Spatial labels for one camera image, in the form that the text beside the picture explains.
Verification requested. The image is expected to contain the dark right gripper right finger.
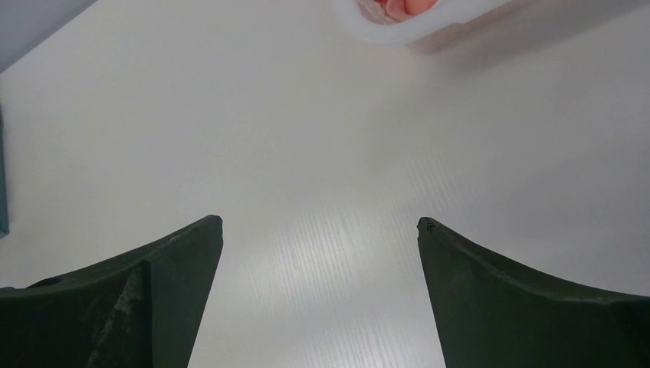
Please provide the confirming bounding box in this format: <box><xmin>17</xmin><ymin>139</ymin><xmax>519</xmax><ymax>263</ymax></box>
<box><xmin>418</xmin><ymin>217</ymin><xmax>649</xmax><ymax>367</ymax></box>

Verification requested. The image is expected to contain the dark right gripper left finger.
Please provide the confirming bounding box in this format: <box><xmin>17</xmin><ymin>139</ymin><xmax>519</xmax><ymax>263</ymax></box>
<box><xmin>1</xmin><ymin>215</ymin><xmax>223</xmax><ymax>367</ymax></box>

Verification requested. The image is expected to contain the white plastic laundry basket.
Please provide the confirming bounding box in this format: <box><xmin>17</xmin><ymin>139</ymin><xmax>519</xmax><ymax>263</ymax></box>
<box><xmin>332</xmin><ymin>0</ymin><xmax>521</xmax><ymax>46</ymax></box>

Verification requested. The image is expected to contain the pink t shirt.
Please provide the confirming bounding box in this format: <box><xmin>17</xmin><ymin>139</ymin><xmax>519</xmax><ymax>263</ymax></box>
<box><xmin>376</xmin><ymin>0</ymin><xmax>438</xmax><ymax>22</ymax></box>

